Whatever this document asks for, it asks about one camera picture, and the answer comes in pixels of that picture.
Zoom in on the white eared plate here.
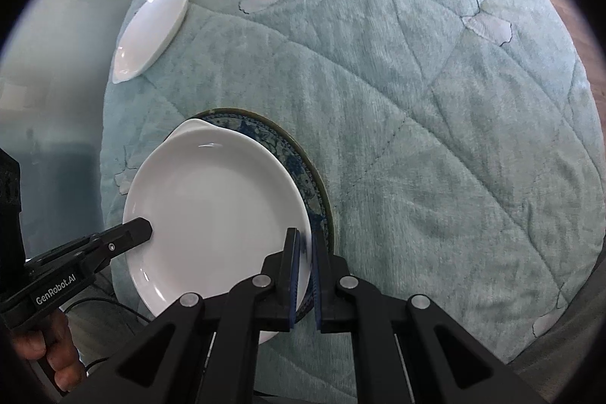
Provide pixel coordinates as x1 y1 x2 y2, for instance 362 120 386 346
122 117 313 344

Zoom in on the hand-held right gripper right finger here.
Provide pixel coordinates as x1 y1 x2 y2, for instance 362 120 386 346
310 234 559 404

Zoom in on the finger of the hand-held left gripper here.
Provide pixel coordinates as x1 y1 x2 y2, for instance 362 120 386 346
81 217 153 273

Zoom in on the teal quilted blanket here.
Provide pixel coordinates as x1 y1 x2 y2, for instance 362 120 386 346
97 0 606 386

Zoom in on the white boat-shaped dish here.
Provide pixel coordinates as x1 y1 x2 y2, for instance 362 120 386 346
112 0 190 84

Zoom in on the person's left hand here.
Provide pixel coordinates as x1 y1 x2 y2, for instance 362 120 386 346
12 308 87 394

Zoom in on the blue patterned plate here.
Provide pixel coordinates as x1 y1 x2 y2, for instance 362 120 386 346
192 108 336 324

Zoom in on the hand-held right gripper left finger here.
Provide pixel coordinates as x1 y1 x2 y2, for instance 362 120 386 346
57 228 304 404

